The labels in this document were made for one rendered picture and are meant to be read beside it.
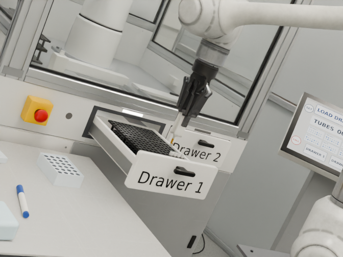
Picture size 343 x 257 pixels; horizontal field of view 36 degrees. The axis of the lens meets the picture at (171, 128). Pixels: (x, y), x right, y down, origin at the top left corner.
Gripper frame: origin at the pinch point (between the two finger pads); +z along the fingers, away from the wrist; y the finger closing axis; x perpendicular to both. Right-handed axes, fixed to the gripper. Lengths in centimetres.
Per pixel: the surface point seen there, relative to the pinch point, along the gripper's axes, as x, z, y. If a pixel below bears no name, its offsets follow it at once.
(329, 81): -153, -26, 84
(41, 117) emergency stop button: 35.8, 12.7, 15.4
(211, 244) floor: -144, 100, 103
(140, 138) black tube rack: 4.9, 10.3, 9.5
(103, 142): 15.3, 15.1, 12.0
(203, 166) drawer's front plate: -6.1, 7.7, -10.7
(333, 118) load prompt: -88, -15, 19
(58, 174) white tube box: 33.9, 20.8, -4.4
